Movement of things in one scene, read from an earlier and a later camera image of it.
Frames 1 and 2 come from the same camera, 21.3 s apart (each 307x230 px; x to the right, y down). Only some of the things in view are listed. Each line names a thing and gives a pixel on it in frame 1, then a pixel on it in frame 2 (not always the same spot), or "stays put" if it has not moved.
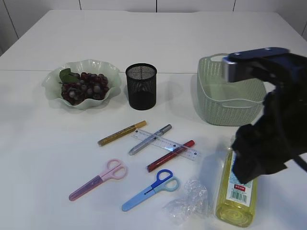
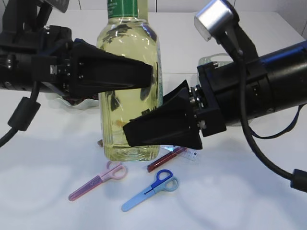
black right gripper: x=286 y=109 → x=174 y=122
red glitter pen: x=170 y=155 stays put
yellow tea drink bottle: x=236 y=205 → x=125 y=32
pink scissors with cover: x=114 y=169 stays put
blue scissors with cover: x=164 y=181 stays put
